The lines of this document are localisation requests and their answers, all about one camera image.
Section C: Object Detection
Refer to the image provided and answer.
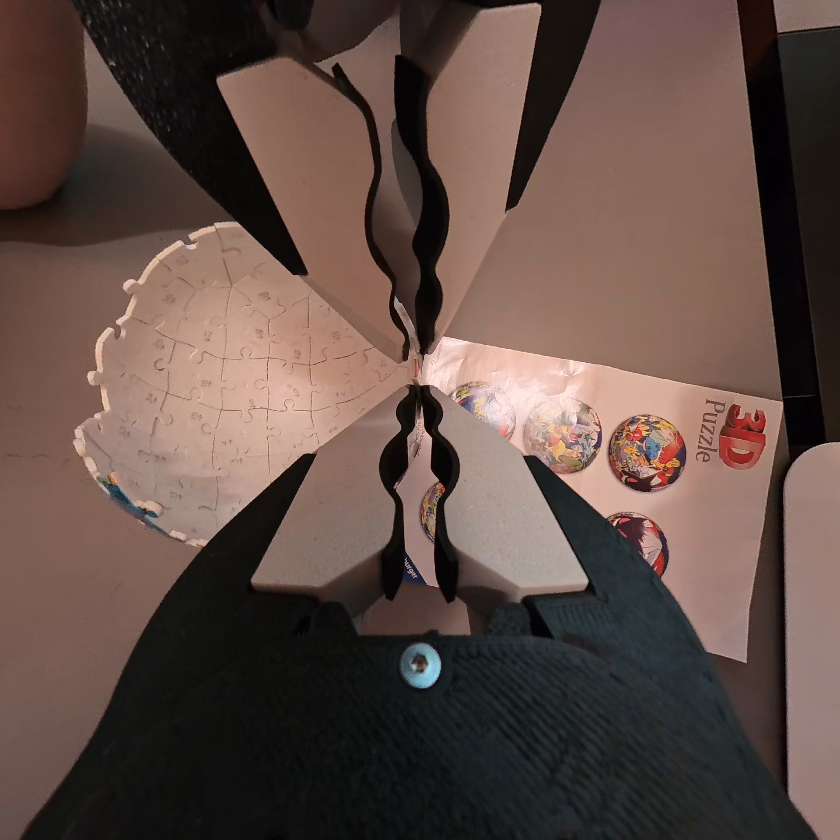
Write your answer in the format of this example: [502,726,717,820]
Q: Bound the dark flat object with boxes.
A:
[738,0,840,448]

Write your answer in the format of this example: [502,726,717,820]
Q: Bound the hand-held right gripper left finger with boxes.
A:
[250,385,421,635]

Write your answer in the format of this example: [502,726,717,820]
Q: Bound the white curved puzzle shell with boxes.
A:
[73,222,411,549]

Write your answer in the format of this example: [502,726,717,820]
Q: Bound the beige desk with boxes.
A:
[0,0,798,840]

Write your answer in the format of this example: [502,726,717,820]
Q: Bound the person's left forearm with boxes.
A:
[0,0,88,212]

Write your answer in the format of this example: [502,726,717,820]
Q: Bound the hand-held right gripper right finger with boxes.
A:
[420,386,591,635]

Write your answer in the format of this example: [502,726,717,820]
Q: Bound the printed puzzle leaflet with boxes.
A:
[400,336,786,662]

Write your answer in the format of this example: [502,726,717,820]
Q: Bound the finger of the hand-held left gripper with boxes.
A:
[215,56,422,362]
[392,0,543,355]

